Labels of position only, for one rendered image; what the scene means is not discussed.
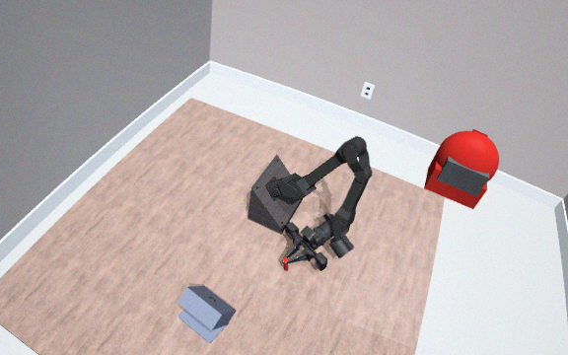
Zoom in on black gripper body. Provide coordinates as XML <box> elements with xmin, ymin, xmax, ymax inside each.
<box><xmin>285</xmin><ymin>222</ymin><xmax>327</xmax><ymax>271</ymax></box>

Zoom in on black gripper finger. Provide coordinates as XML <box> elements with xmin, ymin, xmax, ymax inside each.
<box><xmin>284</xmin><ymin>237</ymin><xmax>300</xmax><ymax>258</ymax></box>
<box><xmin>287</xmin><ymin>248</ymin><xmax>312</xmax><ymax>264</ymax></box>

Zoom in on dark grey sloped panel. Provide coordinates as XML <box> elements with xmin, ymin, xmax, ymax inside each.
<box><xmin>177</xmin><ymin>286</ymin><xmax>236</xmax><ymax>343</ymax></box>

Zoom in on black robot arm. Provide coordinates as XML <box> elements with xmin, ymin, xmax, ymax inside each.
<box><xmin>265</xmin><ymin>136</ymin><xmax>373</xmax><ymax>258</ymax></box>

